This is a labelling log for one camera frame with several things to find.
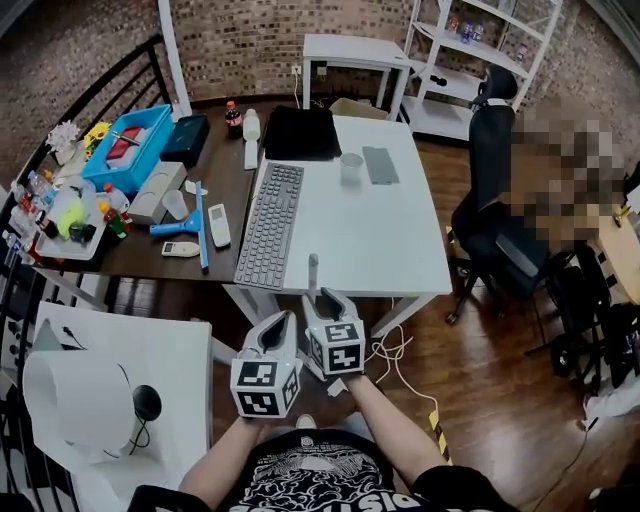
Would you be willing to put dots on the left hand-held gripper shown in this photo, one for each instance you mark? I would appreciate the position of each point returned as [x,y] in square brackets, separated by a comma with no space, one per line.
[255,374]

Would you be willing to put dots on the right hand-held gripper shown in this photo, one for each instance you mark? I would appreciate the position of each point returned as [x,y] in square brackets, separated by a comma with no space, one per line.
[342,350]

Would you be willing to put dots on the person's right forearm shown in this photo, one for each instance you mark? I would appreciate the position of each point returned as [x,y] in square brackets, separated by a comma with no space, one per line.
[395,430]

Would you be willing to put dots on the person's left forearm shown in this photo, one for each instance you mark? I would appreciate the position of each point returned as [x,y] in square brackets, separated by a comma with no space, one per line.
[220,457]

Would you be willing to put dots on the white power strip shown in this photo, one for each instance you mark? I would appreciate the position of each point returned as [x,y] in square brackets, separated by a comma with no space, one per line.
[338,388]

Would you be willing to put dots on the person's white shoe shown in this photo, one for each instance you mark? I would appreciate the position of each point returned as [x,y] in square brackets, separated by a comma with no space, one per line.
[306,421]

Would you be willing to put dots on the white desk with keyboard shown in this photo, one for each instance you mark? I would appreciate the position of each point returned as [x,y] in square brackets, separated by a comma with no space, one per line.
[350,225]

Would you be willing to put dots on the grey keyboard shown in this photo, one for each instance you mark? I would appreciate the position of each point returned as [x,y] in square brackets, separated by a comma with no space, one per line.
[270,225]

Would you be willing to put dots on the white desk with lamp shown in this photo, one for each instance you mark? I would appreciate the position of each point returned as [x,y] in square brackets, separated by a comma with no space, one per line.
[165,350]

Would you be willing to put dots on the person's grey trousers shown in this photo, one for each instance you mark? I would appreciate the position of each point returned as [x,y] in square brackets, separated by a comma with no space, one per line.
[357,425]

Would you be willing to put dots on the white remote control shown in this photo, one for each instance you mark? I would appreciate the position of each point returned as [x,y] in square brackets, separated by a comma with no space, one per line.
[219,226]

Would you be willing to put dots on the small white handheld device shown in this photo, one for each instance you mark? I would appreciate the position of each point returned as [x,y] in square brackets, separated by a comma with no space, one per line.
[180,249]

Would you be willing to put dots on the black round device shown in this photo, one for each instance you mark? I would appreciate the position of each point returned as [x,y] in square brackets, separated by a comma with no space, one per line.
[147,402]

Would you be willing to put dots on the blue squeegee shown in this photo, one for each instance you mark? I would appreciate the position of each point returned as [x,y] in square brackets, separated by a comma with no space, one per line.
[201,220]

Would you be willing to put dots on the clear plastic cup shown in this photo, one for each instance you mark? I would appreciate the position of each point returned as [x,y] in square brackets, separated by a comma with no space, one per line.
[351,170]
[176,205]

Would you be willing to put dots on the person's black printed shirt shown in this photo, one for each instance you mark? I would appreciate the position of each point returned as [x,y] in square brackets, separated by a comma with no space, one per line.
[320,480]

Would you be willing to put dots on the grey pad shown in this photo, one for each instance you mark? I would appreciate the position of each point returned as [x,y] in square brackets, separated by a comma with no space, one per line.
[381,165]

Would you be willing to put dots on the dark wooden table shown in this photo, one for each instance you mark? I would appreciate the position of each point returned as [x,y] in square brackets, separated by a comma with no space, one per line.
[225,190]

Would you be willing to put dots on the yellow black floor tape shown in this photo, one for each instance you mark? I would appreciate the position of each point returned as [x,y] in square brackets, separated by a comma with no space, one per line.
[440,440]

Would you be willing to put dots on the black desk mat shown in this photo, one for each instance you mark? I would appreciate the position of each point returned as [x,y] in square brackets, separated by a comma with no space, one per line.
[300,132]

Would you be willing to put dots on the beige tissue box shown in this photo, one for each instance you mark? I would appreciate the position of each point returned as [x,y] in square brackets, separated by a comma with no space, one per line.
[155,192]

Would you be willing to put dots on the red green sauce bottle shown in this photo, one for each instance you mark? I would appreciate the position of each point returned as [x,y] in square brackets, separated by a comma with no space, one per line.
[114,222]

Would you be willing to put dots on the white table lamp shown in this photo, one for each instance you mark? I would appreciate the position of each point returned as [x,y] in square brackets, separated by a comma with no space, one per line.
[75,395]

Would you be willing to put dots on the cardboard box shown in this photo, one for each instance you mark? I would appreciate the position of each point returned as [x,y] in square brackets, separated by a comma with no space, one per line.
[357,109]

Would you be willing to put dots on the white bottle orange cap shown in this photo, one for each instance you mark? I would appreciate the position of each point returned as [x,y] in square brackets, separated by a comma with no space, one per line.
[119,197]

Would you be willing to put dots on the cola bottle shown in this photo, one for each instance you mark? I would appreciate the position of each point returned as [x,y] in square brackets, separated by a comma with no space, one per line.
[233,122]

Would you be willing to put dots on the white tray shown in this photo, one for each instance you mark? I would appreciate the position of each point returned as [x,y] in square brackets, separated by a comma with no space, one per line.
[75,250]

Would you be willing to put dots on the black office chair with headrest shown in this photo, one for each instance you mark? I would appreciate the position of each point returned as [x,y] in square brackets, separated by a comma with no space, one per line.
[492,165]

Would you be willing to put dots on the dark teal box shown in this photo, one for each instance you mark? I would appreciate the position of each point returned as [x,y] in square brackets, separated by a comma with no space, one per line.
[185,137]

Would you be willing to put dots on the grey tablet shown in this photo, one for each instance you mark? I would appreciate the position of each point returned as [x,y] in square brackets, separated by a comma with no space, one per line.
[46,340]

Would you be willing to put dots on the blue plastic bin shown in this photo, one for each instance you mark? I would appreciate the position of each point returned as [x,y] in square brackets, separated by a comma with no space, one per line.
[145,150]

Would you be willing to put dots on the yellow green toy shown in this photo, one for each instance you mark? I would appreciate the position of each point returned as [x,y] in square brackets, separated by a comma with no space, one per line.
[70,217]

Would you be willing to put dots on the red box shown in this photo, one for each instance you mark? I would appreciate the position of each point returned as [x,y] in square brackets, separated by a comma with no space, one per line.
[125,142]

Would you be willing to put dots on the black folding chair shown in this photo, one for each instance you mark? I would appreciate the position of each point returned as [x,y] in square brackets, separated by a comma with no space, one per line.
[575,310]

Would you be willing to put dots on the small black device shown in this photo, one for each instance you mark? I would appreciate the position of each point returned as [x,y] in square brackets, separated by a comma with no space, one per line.
[433,80]

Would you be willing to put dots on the white shelf unit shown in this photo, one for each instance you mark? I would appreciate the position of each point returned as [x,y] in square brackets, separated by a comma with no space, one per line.
[450,80]

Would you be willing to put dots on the small white table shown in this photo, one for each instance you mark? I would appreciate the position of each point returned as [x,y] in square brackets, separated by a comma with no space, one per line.
[350,50]

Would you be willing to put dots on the yellow sunflowers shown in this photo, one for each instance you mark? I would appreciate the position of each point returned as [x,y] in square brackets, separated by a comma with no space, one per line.
[97,135]

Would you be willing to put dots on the white flowers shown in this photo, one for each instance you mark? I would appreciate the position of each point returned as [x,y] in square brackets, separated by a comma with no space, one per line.
[62,135]

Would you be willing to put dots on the round wooden table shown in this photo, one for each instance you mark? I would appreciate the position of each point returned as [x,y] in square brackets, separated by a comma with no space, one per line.
[620,250]

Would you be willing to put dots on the black metal railing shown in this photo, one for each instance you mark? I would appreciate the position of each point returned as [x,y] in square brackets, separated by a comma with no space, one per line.
[100,95]

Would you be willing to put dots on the blue label bottle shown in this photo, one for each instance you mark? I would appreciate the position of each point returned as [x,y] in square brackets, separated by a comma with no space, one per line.
[466,32]
[478,33]

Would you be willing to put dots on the red label bottle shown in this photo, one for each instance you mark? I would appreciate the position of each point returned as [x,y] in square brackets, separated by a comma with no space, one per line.
[453,24]

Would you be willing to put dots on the white post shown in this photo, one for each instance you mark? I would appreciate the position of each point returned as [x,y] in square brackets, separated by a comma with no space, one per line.
[175,60]

